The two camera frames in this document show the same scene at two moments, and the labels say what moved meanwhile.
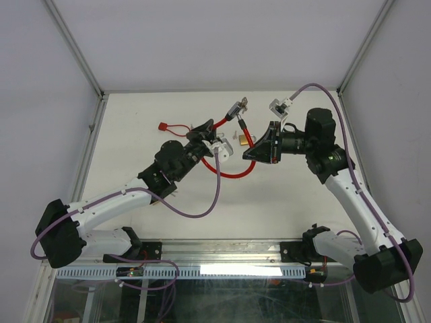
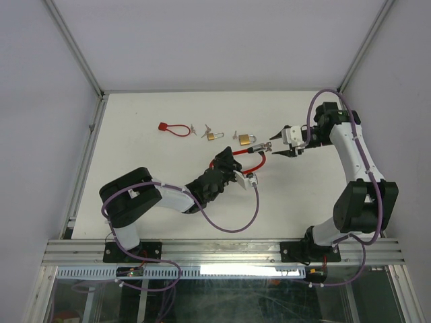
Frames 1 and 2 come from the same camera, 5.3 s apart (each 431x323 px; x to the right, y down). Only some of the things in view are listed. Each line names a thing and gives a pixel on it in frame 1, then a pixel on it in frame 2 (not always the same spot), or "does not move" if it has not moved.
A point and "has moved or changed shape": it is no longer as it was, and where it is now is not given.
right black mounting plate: [302, 252] does not move
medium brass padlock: [244, 141] does not move
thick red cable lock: [237, 109] has moved or changed shape
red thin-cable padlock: [163, 126] does not move
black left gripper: [197, 136] → [225, 160]
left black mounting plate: [148, 251] does not move
